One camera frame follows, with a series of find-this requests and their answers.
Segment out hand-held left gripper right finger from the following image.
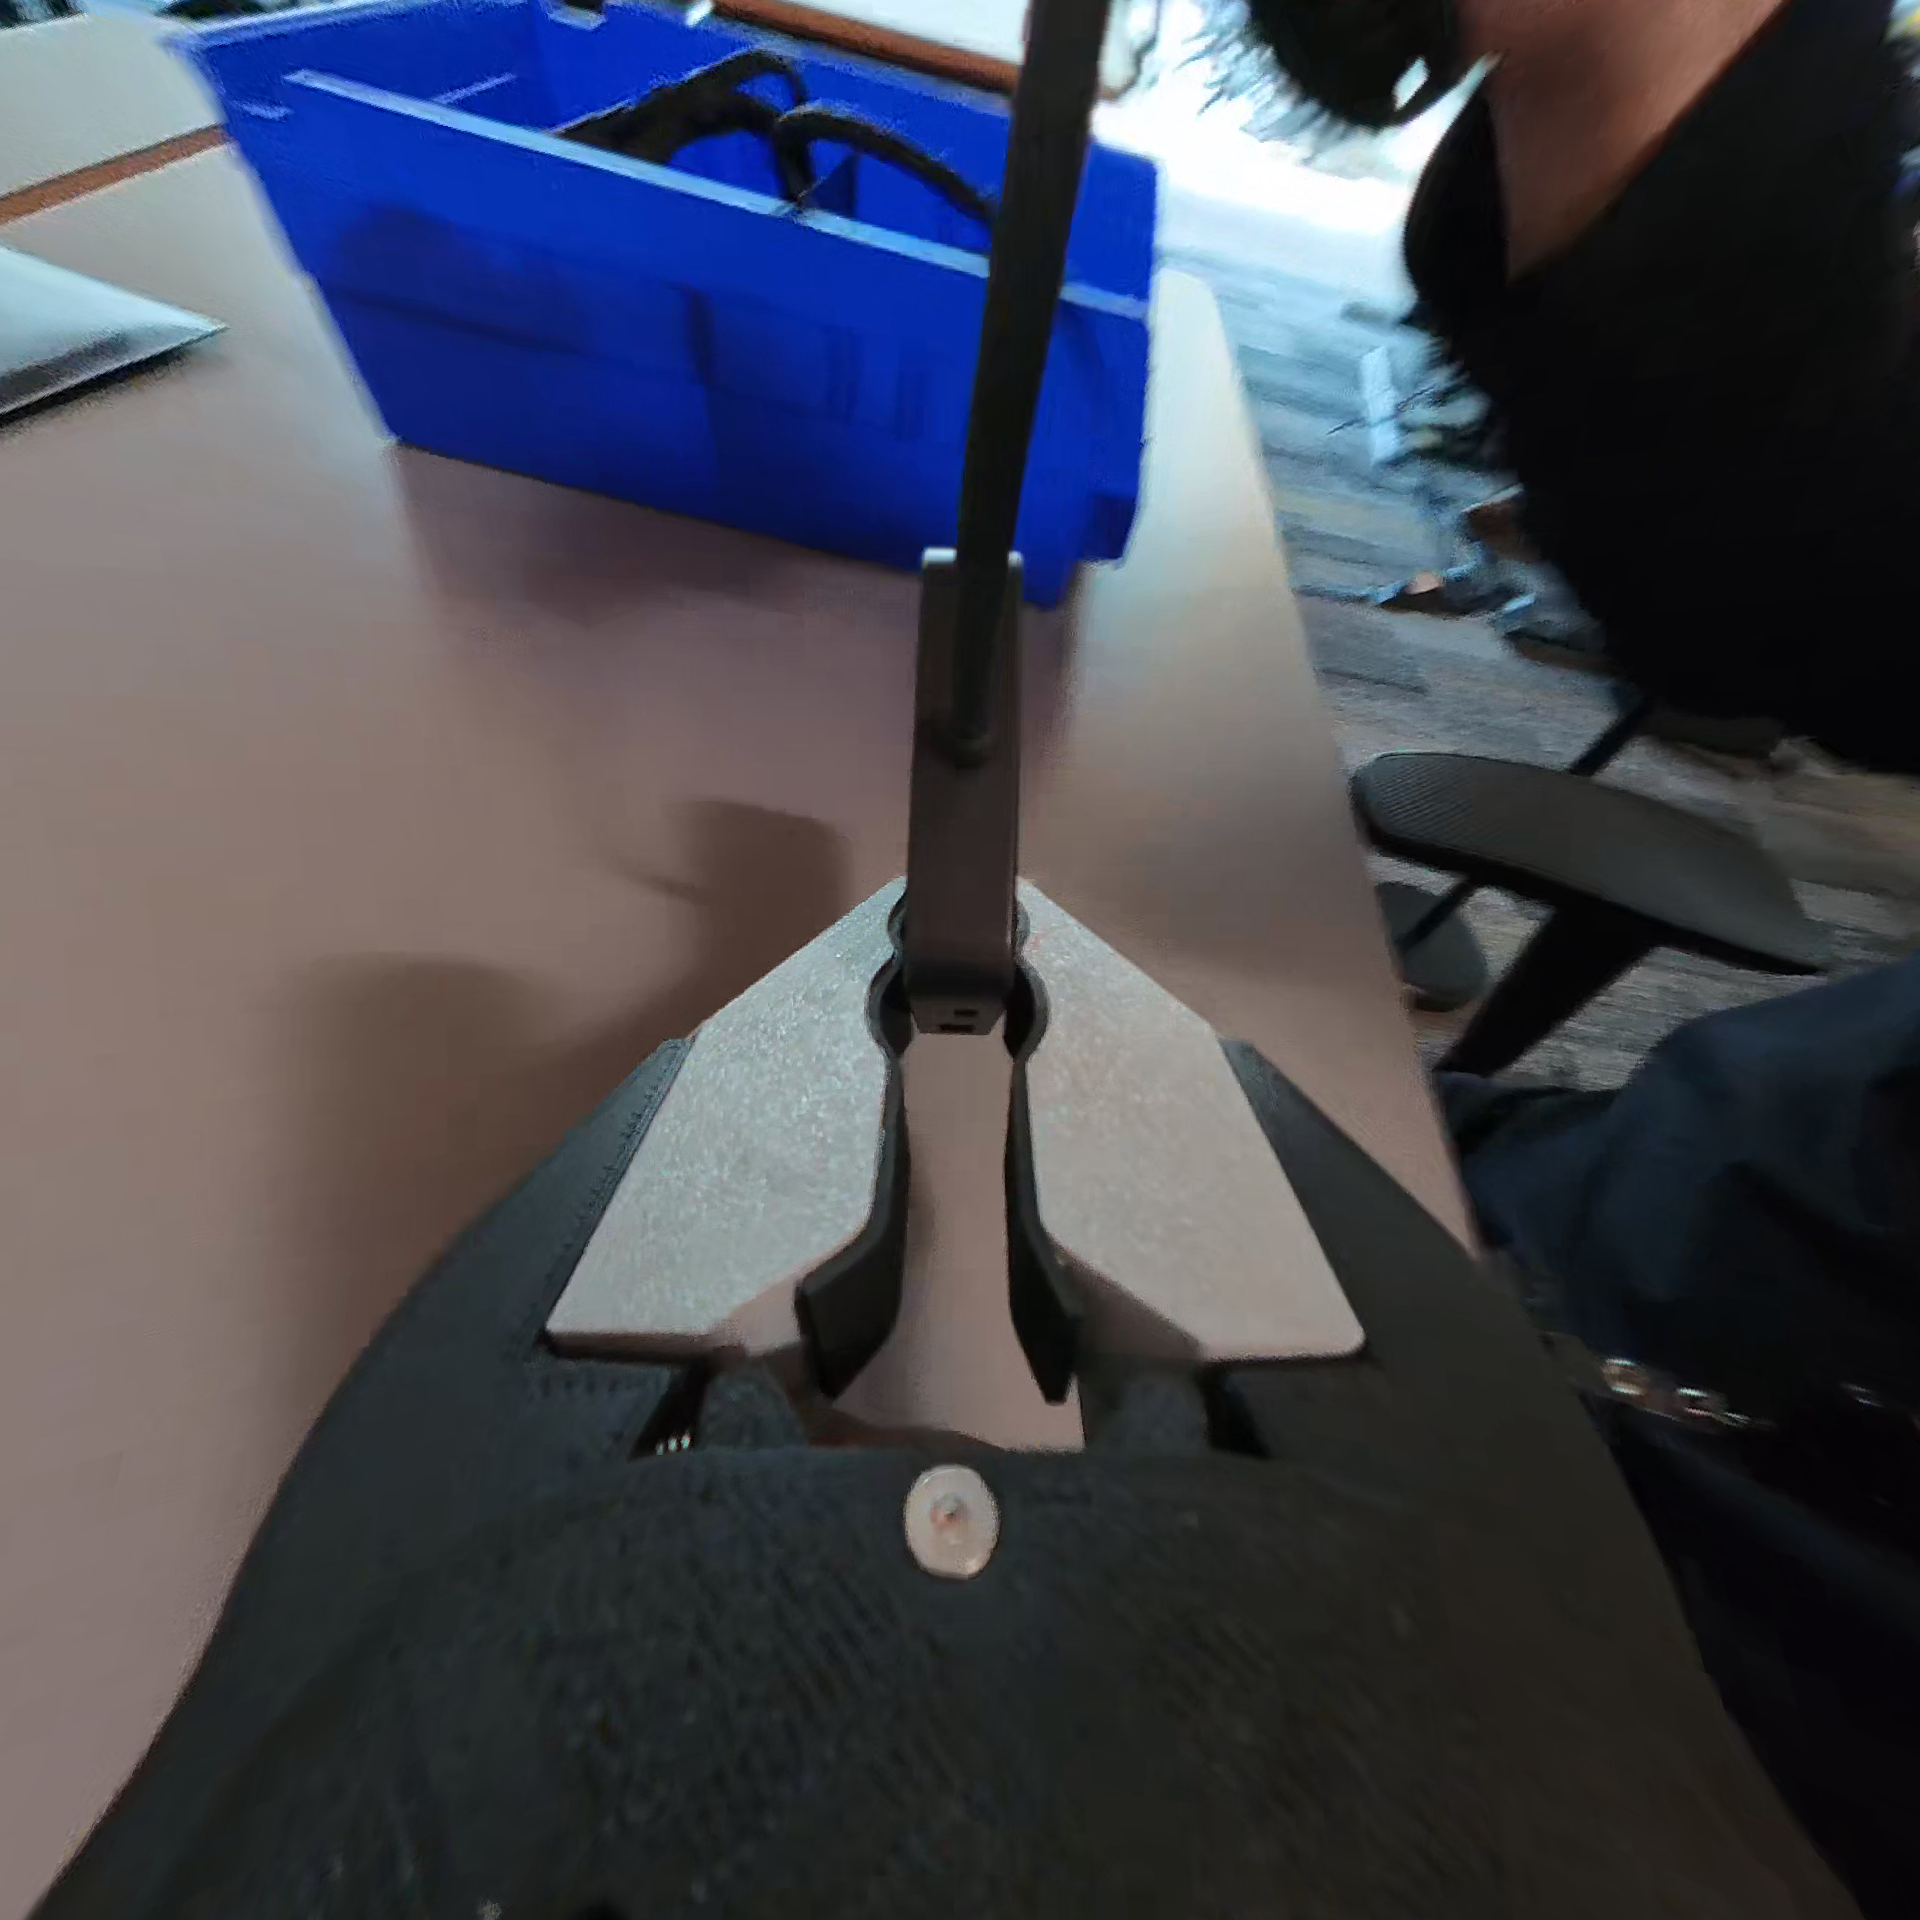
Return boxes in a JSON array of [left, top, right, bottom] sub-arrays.
[[1003, 886, 1368, 1403]]

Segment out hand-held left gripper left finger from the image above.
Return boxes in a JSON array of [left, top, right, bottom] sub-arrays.
[[550, 881, 913, 1398]]

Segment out blue plastic bin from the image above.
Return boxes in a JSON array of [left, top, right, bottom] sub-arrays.
[[174, 0, 1160, 609]]

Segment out grey mesh office chair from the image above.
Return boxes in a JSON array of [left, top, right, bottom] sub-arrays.
[[1351, 747, 1837, 1082]]

